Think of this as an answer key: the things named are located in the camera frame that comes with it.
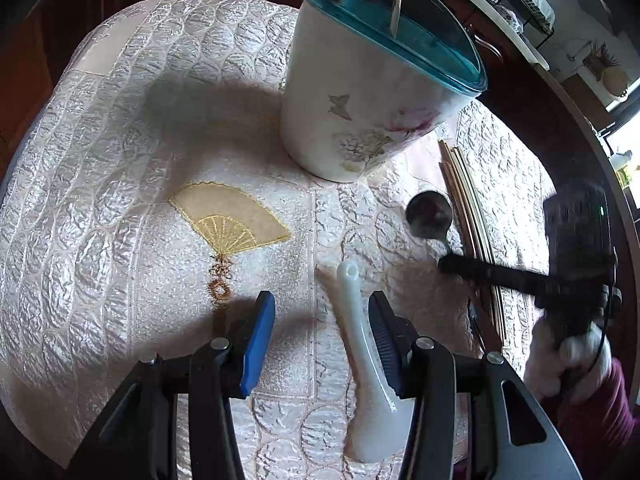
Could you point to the quilted cream tablecloth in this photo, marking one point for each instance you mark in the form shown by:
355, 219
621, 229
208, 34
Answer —
150, 210

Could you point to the brown cutting board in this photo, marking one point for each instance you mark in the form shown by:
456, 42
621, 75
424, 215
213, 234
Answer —
585, 95

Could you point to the floral utensil holder teal rim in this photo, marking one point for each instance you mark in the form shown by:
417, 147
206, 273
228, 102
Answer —
370, 95

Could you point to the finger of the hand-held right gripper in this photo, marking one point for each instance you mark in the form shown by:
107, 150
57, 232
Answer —
485, 271

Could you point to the person's right hand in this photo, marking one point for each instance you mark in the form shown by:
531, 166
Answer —
547, 360

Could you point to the round woven wall basket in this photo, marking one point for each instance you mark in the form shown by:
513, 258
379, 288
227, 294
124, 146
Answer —
616, 82

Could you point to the person's right forearm maroon sleeve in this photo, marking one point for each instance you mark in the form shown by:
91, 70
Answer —
602, 420

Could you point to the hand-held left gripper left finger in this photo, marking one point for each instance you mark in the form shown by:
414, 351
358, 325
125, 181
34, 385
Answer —
257, 345

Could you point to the metal spoon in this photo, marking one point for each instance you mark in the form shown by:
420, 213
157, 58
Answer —
430, 216

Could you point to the white plastic bottle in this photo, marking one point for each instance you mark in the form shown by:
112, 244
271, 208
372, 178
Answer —
620, 160

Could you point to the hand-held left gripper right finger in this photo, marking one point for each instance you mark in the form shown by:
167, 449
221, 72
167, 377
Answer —
387, 352

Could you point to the woven chopstick basket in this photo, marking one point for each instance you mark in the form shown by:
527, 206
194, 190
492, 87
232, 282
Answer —
600, 60

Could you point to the white ceramic soup spoon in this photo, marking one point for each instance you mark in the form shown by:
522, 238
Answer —
362, 360

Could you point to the light kitchen countertop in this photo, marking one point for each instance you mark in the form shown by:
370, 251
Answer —
505, 25

